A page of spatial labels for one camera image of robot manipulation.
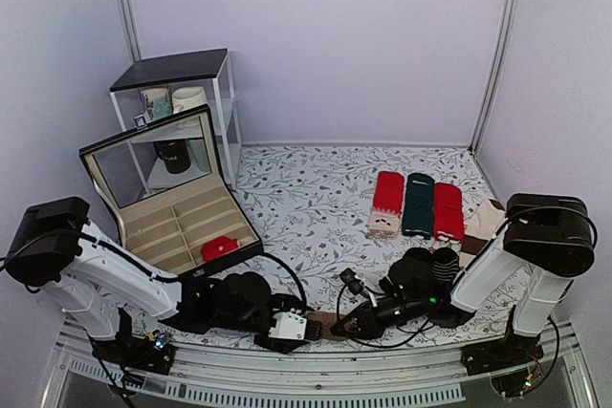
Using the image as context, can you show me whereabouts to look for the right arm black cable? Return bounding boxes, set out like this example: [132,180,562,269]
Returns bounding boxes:
[334,206,599,350]

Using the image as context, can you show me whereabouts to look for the red white sock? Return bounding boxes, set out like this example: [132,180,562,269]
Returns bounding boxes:
[433,183,465,243]

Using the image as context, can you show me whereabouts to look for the black mug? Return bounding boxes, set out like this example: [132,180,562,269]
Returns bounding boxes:
[154,140,191,175]

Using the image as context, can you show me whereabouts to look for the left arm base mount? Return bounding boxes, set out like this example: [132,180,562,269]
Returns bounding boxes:
[89,331,176,376]

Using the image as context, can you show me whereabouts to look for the floral patterned table mat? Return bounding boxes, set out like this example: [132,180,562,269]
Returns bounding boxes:
[107,144,551,352]

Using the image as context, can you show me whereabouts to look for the red rolled sock in box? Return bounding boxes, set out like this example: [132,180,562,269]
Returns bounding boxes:
[201,236,240,264]

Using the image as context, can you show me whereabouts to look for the white frame black top shelf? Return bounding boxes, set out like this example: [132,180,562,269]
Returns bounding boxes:
[109,48,242,197]

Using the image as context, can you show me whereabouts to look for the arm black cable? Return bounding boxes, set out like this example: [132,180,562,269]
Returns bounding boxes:
[0,230,307,313]
[334,206,599,350]

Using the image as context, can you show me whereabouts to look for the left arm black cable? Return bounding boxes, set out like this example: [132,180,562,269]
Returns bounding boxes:
[0,230,307,313]

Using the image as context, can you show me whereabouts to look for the white ceramic mug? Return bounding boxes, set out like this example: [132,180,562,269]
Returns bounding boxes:
[171,86,208,114]

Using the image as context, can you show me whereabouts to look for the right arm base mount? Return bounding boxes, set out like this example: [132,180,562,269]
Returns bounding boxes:
[461,336,544,376]

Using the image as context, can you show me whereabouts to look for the black compartment storage box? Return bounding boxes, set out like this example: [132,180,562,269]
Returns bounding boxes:
[79,105,264,276]

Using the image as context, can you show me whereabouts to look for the cream brown striped sock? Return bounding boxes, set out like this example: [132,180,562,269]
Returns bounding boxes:
[459,199,505,269]

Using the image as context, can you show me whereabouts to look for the red sock with face pattern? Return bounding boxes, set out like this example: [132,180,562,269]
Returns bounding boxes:
[366,171,404,240]

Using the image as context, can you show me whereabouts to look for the brown ribbed sock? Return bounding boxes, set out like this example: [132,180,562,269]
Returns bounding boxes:
[306,311,346,342]

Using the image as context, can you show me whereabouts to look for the black sock white stripes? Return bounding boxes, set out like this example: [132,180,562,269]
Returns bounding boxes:
[403,247,434,268]

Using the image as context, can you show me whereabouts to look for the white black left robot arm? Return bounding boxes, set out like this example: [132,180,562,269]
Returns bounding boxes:
[1,197,323,364]

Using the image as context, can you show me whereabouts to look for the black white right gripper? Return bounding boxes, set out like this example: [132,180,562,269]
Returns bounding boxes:
[334,297,430,342]

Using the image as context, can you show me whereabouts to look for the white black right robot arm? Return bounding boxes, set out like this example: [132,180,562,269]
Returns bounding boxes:
[331,193,598,366]

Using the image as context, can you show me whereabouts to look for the dark green sock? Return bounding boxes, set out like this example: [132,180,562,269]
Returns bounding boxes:
[402,173,435,239]

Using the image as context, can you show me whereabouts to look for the right aluminium corner post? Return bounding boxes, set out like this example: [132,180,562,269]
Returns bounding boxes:
[470,0,518,156]

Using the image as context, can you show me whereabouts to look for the patterned ceramic mug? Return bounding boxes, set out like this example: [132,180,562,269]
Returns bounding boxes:
[140,86,173,120]

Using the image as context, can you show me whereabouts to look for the black grey striped sock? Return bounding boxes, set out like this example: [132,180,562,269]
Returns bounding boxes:
[431,247,460,284]

